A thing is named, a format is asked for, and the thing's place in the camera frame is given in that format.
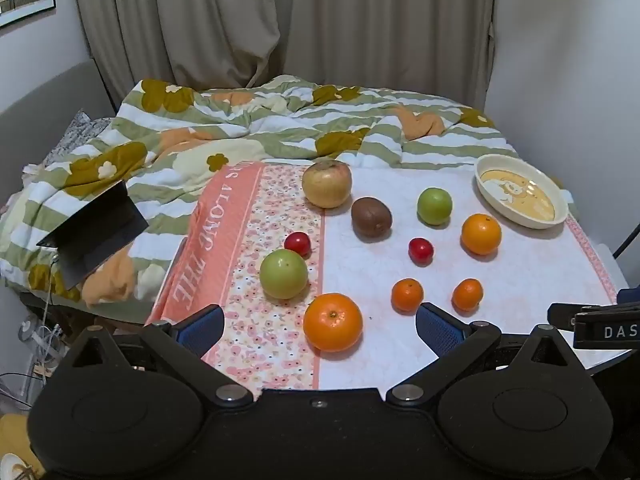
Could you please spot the pink floral quilted mat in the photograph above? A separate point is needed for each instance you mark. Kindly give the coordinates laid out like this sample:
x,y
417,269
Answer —
x,y
525,280

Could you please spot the small red tomato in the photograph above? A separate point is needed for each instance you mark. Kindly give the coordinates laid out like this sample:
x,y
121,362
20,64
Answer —
x,y
297,243
420,251

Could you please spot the green striped floral blanket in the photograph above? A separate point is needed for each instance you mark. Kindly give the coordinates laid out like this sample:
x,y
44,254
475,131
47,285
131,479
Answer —
x,y
300,125

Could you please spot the black laptop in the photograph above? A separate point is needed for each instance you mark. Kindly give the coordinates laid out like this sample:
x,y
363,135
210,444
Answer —
x,y
95,230

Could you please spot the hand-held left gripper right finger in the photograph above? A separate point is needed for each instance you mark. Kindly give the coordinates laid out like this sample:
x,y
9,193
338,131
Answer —
x,y
437,330

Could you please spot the grey upholstered headboard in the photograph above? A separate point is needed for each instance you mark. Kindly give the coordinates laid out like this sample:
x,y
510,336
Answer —
x,y
45,100

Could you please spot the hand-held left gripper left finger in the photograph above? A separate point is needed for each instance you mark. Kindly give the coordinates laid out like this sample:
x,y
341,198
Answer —
x,y
202,329

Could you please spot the green apple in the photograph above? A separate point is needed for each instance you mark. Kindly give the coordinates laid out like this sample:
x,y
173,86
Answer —
x,y
434,205
283,274

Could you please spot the yellow cloth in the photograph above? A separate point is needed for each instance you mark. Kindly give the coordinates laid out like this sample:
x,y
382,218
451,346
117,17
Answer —
x,y
12,430

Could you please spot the cream cartoon print bowl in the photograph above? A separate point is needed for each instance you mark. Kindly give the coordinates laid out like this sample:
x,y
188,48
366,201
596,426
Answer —
x,y
520,195

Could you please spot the brown kiwi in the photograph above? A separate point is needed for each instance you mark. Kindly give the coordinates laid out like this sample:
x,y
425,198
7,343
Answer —
x,y
371,217

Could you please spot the small mandarin orange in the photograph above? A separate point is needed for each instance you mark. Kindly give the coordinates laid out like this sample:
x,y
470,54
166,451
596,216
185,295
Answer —
x,y
467,294
407,294

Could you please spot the beige curtain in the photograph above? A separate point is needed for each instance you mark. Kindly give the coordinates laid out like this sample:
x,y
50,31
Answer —
x,y
390,25
175,20

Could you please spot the yellow red apple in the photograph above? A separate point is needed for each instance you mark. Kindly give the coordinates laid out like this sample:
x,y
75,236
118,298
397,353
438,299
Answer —
x,y
326,184

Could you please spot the grey patterned pillow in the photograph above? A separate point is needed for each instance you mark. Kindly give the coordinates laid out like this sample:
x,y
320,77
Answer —
x,y
75,132

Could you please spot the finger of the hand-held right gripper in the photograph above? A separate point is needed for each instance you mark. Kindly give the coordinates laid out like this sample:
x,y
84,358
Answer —
x,y
630,296
560,316

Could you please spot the white round device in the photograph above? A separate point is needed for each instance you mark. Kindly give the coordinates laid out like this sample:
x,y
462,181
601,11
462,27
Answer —
x,y
29,332

